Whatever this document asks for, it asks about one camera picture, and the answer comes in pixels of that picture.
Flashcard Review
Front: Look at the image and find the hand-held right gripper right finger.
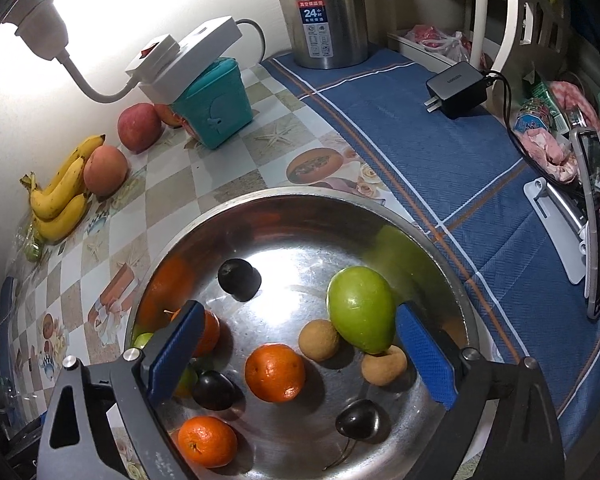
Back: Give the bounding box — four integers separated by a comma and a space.
395, 302, 566, 480

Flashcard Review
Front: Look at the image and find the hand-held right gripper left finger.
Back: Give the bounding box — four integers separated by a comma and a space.
36, 300, 207, 480

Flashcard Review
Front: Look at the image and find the orange with short stem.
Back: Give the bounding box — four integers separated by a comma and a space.
170, 308, 221, 358

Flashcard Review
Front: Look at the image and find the small green mango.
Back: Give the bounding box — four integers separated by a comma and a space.
131, 331, 199, 400

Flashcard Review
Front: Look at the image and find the brown longan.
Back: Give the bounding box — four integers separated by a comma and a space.
298, 319, 341, 362
361, 345, 408, 387

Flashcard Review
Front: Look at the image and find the large green mango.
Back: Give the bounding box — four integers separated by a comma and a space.
326, 266, 397, 355

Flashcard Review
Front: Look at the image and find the dark plum with long stem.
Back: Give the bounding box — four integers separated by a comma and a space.
322, 399, 381, 471

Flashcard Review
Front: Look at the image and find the steel basin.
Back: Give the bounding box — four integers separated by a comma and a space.
125, 186, 483, 480

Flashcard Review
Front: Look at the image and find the plastic bag of green fruit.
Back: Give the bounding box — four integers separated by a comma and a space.
10, 220, 48, 266

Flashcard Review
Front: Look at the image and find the red apple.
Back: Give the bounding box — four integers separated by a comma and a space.
154, 102, 185, 128
83, 145, 129, 197
117, 103, 163, 154

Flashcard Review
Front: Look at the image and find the banana bunch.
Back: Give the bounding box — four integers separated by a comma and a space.
20, 134, 107, 243

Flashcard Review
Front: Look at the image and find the blue striped cloth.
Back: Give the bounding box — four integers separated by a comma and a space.
260, 42, 600, 456

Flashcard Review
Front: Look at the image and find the teal box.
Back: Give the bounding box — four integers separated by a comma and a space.
171, 57, 253, 151

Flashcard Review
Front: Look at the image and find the black charger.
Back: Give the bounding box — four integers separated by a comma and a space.
425, 61, 491, 120

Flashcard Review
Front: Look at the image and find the white power strip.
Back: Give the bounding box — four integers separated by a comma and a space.
137, 16, 243, 102

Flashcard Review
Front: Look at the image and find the red plastic bag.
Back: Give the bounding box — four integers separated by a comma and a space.
405, 25, 473, 63

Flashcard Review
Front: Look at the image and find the white gooseneck lamp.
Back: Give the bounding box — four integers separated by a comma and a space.
2, 0, 181, 106

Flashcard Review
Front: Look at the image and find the black charger cable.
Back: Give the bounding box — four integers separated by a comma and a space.
485, 72, 546, 171

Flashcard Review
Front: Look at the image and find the white chair frame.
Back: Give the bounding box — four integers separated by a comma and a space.
380, 0, 581, 96

